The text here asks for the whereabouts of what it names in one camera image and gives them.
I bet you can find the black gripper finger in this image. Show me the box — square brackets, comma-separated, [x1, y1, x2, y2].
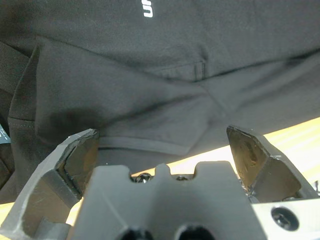
[226, 124, 315, 203]
[0, 128, 101, 240]

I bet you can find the black polo shirt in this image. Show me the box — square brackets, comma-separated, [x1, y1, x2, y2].
[0, 0, 320, 205]

